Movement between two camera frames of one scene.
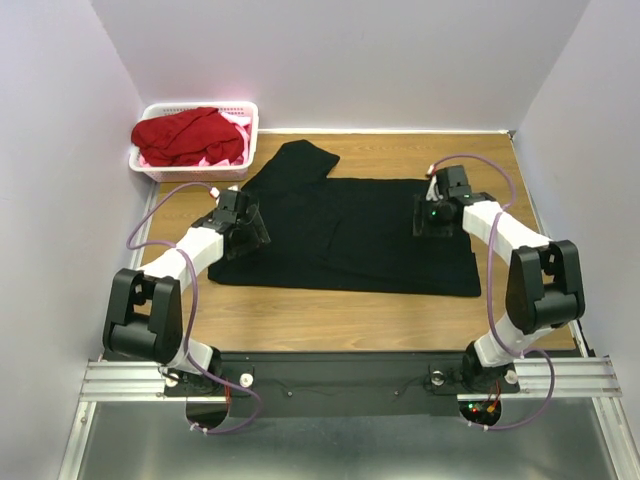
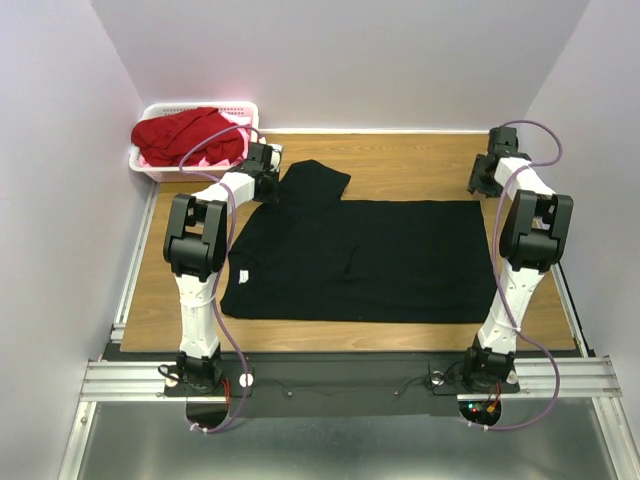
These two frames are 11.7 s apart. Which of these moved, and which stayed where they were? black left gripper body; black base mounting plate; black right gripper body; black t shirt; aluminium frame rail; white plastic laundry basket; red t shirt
Moved: black left gripper body; black t shirt; black right gripper body
Stayed: red t shirt; aluminium frame rail; black base mounting plate; white plastic laundry basket
